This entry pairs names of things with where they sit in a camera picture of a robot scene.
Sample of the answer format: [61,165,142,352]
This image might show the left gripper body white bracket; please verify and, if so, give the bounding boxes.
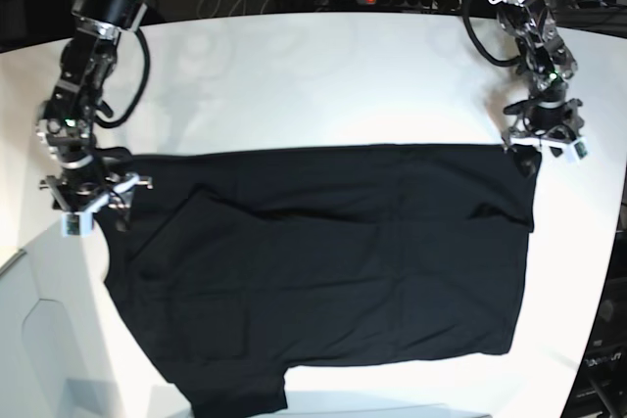
[502,99,585,149]

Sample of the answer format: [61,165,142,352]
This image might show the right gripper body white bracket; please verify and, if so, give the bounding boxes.
[38,172,153,214]

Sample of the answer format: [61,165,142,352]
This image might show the black T-shirt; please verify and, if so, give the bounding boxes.
[97,145,542,417]

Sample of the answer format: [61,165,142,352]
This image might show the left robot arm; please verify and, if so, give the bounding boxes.
[461,0,589,163]

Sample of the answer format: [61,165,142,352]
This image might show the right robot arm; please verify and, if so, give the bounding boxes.
[35,0,153,237]

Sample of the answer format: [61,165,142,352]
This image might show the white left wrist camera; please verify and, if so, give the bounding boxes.
[563,137,589,163]

